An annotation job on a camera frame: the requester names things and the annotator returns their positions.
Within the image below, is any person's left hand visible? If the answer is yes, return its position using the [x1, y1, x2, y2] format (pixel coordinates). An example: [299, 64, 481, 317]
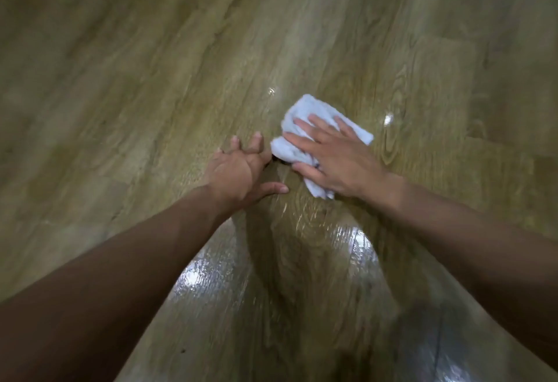
[204, 131, 289, 217]

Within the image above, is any person's right hand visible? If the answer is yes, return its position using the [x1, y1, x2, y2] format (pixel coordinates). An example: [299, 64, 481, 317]
[282, 113, 394, 200]

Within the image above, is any person's right forearm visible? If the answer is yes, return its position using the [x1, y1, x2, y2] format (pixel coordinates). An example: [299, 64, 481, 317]
[384, 172, 558, 371]

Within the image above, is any person's left forearm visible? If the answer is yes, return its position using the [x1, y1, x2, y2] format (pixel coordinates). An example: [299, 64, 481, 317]
[0, 185, 224, 382]

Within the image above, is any white cleaning cloth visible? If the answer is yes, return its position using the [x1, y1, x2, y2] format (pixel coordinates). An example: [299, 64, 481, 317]
[270, 93, 375, 200]

